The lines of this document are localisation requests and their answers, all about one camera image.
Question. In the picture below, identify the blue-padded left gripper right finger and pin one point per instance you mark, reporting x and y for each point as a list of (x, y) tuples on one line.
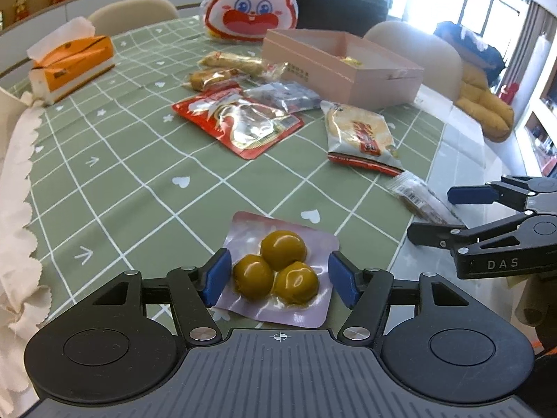
[(366, 293)]

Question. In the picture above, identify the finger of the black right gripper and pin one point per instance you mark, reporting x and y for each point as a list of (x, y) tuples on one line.
[(524, 233), (537, 194)]

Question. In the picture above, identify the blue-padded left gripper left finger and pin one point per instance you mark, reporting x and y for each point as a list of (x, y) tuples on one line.
[(193, 292)]

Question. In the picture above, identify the clear brown snack bar packet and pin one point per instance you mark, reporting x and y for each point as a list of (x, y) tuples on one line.
[(418, 198)]

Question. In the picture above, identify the green plum vacuum packet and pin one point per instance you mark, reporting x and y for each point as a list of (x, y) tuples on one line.
[(279, 271)]

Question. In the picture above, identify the rice cracker packet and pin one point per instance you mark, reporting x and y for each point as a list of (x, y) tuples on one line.
[(360, 138)]

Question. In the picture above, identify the red roast duck packet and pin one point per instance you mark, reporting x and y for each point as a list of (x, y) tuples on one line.
[(245, 126)]

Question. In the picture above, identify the yellow candy packet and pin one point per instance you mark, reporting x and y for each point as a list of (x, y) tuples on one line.
[(351, 61)]

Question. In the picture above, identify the yellow cushion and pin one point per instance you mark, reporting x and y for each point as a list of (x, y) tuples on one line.
[(476, 100)]

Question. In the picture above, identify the green checked tablecloth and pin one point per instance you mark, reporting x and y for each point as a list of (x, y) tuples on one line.
[(117, 182)]

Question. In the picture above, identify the beige chair at right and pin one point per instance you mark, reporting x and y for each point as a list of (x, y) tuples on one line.
[(443, 67)]

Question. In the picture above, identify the pink cardboard box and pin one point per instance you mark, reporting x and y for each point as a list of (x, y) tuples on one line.
[(385, 79)]

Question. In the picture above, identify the silver clear snack packet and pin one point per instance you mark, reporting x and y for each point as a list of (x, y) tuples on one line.
[(289, 96)]

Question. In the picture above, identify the small brown cake packet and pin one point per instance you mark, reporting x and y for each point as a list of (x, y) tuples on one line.
[(204, 79)]

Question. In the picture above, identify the long yellow pastry packet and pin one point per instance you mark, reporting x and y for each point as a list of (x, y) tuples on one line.
[(251, 66)]

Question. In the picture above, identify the orange tissue box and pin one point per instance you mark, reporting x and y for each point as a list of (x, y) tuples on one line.
[(67, 59)]

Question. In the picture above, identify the beige dining chair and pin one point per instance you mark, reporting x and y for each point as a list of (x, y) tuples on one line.
[(123, 16)]

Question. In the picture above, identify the red white rabbit bag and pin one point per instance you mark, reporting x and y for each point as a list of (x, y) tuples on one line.
[(247, 20)]

